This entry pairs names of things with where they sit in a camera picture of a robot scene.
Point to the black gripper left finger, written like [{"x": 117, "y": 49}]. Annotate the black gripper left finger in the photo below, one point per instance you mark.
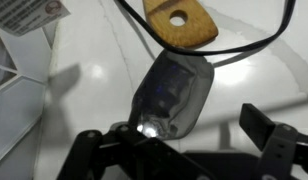
[{"x": 134, "y": 156}]

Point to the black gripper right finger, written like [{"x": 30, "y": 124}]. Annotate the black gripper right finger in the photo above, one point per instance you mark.
[{"x": 280, "y": 153}]

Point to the wooden spatula with hole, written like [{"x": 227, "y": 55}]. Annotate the wooden spatula with hole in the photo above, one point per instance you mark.
[{"x": 194, "y": 33}]

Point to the white printed label tag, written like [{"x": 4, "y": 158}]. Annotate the white printed label tag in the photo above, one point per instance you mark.
[{"x": 24, "y": 13}]

